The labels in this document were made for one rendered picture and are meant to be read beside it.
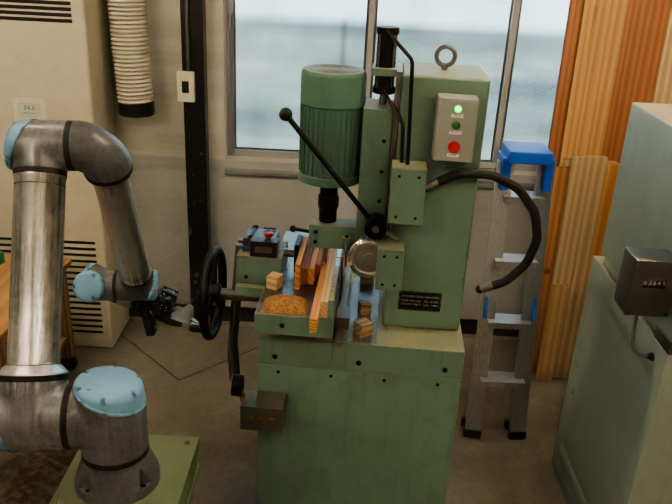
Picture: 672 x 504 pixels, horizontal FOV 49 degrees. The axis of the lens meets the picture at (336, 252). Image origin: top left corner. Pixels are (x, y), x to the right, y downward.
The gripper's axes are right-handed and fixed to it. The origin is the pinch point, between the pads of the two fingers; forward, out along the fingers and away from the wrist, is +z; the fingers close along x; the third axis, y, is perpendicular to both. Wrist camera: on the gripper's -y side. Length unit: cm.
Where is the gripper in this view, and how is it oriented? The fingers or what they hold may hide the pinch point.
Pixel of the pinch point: (194, 325)
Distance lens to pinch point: 234.3
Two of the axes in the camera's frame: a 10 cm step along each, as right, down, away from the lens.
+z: 9.2, 3.8, 0.9
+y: 3.8, -8.4, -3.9
